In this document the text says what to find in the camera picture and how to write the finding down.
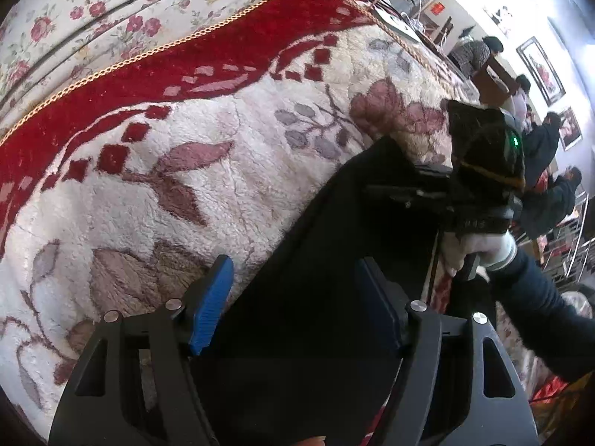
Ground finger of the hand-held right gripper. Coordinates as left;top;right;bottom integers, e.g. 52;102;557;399
364;184;451;206

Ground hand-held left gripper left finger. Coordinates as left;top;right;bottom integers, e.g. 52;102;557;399
49;255;234;446

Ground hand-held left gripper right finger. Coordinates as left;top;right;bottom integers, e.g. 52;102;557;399
357;256;540;446

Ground black pants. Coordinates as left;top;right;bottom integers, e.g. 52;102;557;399
190;100;509;446

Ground person's right forearm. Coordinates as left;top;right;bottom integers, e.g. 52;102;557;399
486;248;595;382

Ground person's right hand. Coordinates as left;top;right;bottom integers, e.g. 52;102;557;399
444;230;518;280

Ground metal rack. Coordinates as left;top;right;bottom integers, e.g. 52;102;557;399
534;195;595;285

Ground small framed flower picture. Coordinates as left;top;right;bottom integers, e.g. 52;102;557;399
558;107;583;152

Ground brown wooden furniture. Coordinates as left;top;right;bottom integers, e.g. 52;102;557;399
474;53;519;107

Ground red white floral fleece blanket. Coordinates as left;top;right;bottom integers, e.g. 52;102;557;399
0;0;482;442

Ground large framed flower picture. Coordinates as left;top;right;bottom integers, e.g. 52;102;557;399
516;36;567;107

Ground white flat device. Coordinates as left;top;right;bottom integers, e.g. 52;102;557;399
374;7;421;42

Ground rose print white quilt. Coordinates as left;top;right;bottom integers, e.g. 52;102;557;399
0;0;298;126

